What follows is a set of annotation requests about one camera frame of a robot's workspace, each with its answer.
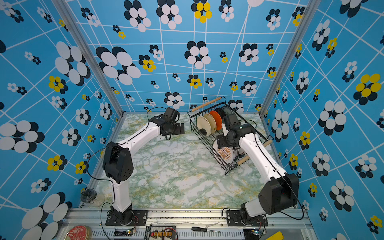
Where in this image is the wooden rack handle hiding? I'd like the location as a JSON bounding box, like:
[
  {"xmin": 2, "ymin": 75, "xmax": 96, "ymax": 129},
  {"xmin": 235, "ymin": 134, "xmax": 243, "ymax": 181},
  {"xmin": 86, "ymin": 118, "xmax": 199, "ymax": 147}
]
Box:
[
  {"xmin": 191, "ymin": 96, "xmax": 226, "ymax": 112},
  {"xmin": 239, "ymin": 138, "xmax": 274, "ymax": 169}
]

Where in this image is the yellow paper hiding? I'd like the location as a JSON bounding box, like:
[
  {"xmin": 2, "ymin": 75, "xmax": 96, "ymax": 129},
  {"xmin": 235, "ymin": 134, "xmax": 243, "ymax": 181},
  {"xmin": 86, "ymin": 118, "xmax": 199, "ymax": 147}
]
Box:
[{"xmin": 266, "ymin": 231, "xmax": 285, "ymax": 240}]

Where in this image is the black terminal block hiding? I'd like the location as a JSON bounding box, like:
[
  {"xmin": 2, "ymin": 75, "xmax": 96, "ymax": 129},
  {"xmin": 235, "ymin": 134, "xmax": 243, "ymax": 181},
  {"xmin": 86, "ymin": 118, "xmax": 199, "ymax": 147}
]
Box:
[{"xmin": 144, "ymin": 226, "xmax": 179, "ymax": 240}]

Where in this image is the black plate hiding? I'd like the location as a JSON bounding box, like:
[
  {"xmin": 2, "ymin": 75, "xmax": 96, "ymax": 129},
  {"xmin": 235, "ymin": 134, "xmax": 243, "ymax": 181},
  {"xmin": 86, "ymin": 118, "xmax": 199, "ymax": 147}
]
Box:
[{"xmin": 215, "ymin": 108, "xmax": 227, "ymax": 120}]

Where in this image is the clear plastic jar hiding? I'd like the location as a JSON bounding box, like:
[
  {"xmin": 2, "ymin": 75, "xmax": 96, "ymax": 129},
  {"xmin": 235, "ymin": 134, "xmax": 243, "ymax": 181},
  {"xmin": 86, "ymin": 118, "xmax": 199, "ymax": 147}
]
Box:
[{"xmin": 81, "ymin": 189, "xmax": 105, "ymax": 207}]

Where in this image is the orange sunburst plate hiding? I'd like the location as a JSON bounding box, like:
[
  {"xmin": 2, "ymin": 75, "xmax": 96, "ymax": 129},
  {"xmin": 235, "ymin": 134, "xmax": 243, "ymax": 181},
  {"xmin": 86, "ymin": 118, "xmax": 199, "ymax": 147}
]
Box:
[{"xmin": 212, "ymin": 140, "xmax": 236, "ymax": 164}]

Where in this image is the green red rim plate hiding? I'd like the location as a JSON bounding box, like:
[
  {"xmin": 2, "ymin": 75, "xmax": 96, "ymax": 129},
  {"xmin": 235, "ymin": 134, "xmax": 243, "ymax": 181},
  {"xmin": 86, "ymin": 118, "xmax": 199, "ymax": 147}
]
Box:
[
  {"xmin": 239, "ymin": 148, "xmax": 246, "ymax": 159},
  {"xmin": 233, "ymin": 149, "xmax": 240, "ymax": 162}
]

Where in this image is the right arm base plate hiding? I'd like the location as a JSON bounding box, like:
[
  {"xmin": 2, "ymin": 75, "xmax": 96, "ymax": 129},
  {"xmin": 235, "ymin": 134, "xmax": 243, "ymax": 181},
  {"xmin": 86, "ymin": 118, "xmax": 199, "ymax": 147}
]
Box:
[{"xmin": 223, "ymin": 210, "xmax": 269, "ymax": 228}]

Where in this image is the left wooden rack handle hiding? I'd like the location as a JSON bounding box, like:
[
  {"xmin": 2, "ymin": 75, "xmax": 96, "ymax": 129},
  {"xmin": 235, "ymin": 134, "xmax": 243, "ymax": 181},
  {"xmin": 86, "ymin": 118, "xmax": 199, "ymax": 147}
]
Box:
[{"xmin": 191, "ymin": 96, "xmax": 226, "ymax": 112}]

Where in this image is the cream plate with flower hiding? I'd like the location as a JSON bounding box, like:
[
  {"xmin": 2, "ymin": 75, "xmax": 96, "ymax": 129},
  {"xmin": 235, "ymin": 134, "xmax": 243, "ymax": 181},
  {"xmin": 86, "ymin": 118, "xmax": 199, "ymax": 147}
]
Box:
[{"xmin": 197, "ymin": 116, "xmax": 212, "ymax": 136}]

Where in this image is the small circuit board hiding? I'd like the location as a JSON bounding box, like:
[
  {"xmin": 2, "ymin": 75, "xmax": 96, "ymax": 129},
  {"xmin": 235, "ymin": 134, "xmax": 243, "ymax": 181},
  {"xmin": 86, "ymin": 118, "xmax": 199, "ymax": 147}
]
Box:
[{"xmin": 114, "ymin": 229, "xmax": 133, "ymax": 237}]

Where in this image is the aluminium frame rail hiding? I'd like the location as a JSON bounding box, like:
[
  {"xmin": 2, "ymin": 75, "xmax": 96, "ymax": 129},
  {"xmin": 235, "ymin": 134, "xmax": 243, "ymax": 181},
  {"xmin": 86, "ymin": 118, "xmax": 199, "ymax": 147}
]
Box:
[{"xmin": 57, "ymin": 209, "xmax": 317, "ymax": 240}]

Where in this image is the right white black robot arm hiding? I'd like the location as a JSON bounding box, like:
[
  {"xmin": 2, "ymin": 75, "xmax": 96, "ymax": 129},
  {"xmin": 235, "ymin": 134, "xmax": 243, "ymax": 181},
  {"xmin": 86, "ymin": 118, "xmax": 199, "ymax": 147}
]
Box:
[{"xmin": 217, "ymin": 114, "xmax": 299, "ymax": 224}]

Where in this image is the right wooden rack handle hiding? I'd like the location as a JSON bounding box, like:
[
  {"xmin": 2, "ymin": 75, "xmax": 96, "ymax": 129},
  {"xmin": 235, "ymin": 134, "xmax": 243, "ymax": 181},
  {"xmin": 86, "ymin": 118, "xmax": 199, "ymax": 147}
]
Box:
[{"xmin": 239, "ymin": 138, "xmax": 274, "ymax": 169}]

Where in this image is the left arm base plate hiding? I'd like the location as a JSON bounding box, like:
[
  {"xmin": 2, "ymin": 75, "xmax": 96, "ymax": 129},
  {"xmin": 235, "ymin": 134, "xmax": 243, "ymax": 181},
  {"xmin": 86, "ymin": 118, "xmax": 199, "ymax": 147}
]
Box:
[{"xmin": 105, "ymin": 209, "xmax": 148, "ymax": 227}]

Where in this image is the black wire dish rack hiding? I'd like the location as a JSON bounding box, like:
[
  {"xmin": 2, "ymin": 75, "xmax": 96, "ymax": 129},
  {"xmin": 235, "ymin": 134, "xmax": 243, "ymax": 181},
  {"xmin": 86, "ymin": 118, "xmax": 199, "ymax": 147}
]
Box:
[{"xmin": 188, "ymin": 97, "xmax": 272, "ymax": 174}]

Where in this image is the red round tin lid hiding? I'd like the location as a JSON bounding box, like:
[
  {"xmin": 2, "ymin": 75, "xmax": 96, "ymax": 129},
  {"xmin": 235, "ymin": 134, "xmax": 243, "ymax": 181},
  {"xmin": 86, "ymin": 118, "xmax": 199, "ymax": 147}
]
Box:
[{"xmin": 64, "ymin": 225, "xmax": 92, "ymax": 240}]

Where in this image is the black screwdriver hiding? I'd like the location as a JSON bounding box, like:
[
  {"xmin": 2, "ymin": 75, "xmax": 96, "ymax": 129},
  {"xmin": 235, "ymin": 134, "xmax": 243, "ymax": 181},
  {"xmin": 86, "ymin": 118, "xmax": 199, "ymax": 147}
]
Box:
[{"xmin": 191, "ymin": 227, "xmax": 220, "ymax": 233}]

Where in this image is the beige plate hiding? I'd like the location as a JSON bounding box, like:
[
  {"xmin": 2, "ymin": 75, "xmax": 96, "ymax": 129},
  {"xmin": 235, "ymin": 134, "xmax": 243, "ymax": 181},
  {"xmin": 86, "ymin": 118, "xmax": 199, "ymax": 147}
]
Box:
[{"xmin": 204, "ymin": 114, "xmax": 217, "ymax": 134}]

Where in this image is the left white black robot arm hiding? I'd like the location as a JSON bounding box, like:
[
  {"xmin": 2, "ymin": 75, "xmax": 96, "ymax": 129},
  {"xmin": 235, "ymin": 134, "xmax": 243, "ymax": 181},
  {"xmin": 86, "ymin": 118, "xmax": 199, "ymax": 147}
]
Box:
[{"xmin": 103, "ymin": 108, "xmax": 185, "ymax": 221}]

